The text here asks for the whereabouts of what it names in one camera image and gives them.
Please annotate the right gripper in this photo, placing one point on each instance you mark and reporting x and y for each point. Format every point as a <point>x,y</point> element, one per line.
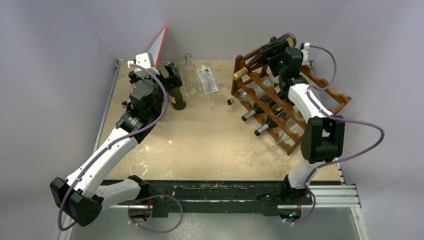
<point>271,48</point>

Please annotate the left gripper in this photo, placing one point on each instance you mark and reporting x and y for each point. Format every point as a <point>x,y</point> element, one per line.
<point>173,81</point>

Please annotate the gold capped red wine bottle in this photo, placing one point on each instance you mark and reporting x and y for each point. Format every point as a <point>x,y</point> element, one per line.
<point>257,61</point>

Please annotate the dark green wine bottle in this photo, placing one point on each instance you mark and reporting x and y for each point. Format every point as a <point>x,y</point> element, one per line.
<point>176,95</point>

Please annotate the silver capped bottle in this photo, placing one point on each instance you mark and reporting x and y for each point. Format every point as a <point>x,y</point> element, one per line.
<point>270,123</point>
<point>256,109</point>

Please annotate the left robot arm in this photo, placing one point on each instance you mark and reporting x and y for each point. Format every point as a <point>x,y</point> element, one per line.
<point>80,196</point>

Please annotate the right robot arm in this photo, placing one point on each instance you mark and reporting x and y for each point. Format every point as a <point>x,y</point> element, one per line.
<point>323,137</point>

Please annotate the clear bottle in rack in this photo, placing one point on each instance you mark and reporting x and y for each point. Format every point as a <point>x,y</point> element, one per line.
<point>257,89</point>

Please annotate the wooden wine rack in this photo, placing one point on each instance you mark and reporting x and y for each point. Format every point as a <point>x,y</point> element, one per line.
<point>265,75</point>

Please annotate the red framed whiteboard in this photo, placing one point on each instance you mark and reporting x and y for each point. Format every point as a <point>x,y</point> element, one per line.
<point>157,45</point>

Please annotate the white printed card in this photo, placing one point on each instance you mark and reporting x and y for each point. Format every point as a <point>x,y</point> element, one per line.
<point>208,80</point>

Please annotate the small dark cork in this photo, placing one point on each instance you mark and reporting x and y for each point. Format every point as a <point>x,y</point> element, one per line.
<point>230,101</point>

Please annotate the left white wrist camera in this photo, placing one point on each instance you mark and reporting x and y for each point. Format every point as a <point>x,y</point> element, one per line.
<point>146,61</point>

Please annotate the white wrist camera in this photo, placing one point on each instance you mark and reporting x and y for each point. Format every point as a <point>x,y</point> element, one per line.
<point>146,61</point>
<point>305,46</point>

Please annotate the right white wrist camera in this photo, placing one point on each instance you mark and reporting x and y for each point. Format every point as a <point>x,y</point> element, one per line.
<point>305,46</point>

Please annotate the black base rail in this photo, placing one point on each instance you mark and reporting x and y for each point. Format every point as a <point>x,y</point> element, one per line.
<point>264,197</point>

